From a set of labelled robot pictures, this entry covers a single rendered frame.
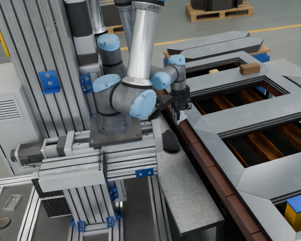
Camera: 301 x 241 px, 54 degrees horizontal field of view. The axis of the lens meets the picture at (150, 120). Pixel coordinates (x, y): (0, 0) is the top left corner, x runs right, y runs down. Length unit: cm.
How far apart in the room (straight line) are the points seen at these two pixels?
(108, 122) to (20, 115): 42
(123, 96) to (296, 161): 80
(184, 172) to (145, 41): 76
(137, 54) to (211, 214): 76
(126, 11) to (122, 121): 43
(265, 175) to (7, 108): 114
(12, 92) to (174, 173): 86
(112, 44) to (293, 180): 107
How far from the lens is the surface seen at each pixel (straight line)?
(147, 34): 107
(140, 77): 108
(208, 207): 141
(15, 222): 225
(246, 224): 119
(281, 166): 140
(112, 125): 123
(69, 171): 128
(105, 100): 117
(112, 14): 583
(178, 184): 150
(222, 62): 230
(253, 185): 129
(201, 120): 161
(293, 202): 121
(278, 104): 180
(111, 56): 163
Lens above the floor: 178
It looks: 35 degrees down
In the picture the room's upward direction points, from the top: 7 degrees counter-clockwise
